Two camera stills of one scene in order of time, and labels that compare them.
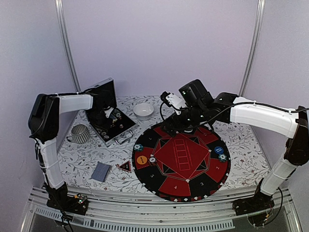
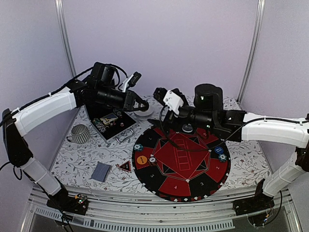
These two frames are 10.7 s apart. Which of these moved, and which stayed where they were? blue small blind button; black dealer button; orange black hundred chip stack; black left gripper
Moved: black left gripper
Stayed: orange black hundred chip stack; black dealer button; blue small blind button
